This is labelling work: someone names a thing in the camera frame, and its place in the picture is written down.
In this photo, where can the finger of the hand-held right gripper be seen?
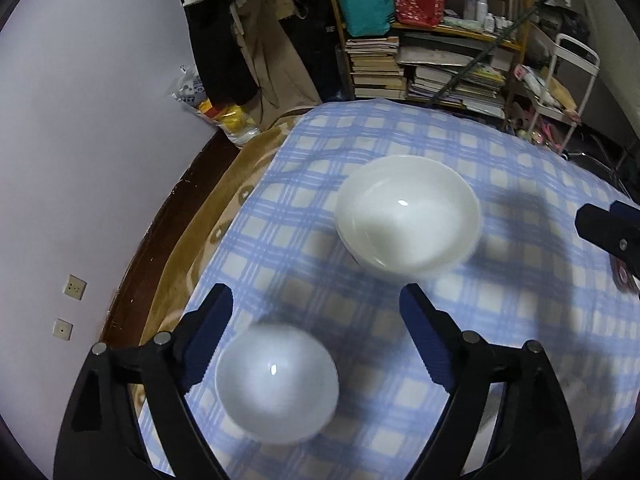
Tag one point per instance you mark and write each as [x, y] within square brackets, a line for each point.
[610, 232]
[629, 209]

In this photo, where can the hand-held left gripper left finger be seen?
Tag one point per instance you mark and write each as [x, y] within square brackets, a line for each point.
[207, 340]

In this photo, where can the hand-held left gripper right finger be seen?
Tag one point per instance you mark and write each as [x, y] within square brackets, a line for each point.
[425, 345]

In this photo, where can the small red-based bowl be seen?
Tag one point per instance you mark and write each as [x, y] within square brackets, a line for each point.
[277, 385]

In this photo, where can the plain white bowl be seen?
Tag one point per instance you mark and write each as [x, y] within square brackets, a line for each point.
[410, 210]

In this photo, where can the pink toys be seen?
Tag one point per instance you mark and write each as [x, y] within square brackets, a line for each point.
[537, 135]

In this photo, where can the blue checked tablecloth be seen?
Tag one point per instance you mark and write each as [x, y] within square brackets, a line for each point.
[300, 260]

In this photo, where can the brown floral blanket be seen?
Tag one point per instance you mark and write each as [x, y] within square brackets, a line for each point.
[215, 200]

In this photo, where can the white trolley cart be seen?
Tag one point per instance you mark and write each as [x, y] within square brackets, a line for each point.
[567, 40]

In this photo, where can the black bag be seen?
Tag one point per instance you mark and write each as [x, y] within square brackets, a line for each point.
[565, 25]

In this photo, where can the black pole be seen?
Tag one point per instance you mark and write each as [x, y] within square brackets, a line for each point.
[480, 55]

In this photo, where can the yellow and red packaging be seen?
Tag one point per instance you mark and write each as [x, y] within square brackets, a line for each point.
[230, 120]

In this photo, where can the white bottle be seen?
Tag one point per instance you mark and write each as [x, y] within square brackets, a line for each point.
[470, 2]
[483, 10]

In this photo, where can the clear plastic bag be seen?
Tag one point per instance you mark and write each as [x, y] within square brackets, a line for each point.
[187, 87]

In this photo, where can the stack of books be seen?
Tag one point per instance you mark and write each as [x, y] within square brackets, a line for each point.
[375, 65]

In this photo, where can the black trousers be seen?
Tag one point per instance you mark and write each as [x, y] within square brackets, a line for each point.
[220, 55]

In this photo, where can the beige coat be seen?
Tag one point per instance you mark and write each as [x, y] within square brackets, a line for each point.
[270, 60]

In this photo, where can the black coat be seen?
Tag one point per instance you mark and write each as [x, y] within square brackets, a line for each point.
[315, 60]

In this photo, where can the wooden shelf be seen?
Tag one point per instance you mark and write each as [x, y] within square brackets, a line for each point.
[341, 30]

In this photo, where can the teal bag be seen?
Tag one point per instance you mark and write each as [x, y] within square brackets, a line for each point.
[365, 0]

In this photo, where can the white wall socket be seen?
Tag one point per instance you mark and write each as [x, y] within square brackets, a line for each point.
[62, 329]
[75, 287]

